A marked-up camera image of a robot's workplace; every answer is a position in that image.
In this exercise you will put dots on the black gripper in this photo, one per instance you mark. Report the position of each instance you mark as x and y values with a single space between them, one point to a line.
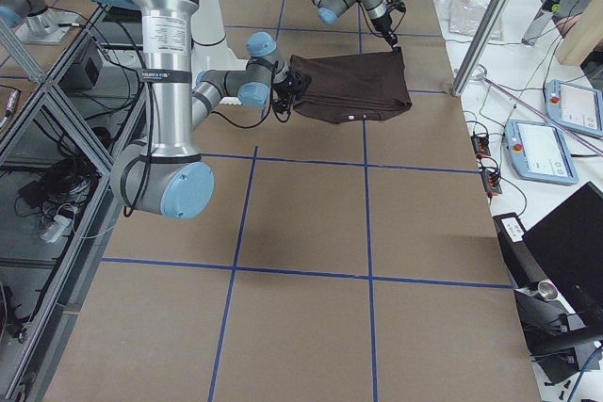
382 25
288 89

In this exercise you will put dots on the dark brown t-shirt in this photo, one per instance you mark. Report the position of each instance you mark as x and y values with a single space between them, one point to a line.
353 87

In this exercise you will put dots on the clear plastic bag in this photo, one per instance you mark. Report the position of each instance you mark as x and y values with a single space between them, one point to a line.
464 16

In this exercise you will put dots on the near blue teach pendant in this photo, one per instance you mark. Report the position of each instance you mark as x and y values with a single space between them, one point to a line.
538 153

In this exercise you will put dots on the blue teach pendant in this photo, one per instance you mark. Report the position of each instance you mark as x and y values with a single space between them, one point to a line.
538 153
576 107

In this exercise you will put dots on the far blue teach pendant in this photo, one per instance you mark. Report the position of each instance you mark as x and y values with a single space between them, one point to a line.
576 107

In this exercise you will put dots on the metal reacher grabber stick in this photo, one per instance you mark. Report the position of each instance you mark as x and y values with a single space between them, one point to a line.
580 140

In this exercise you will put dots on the black laptop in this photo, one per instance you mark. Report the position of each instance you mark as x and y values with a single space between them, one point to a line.
556 267

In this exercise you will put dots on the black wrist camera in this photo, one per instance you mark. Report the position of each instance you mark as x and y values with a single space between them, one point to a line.
298 83
397 5

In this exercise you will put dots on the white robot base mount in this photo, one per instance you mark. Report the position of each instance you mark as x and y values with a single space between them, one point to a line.
210 50

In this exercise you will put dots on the aluminium camera post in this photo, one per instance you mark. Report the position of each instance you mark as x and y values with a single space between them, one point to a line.
477 45

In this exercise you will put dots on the aluminium frame rack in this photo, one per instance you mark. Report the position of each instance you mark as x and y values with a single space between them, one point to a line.
78 105

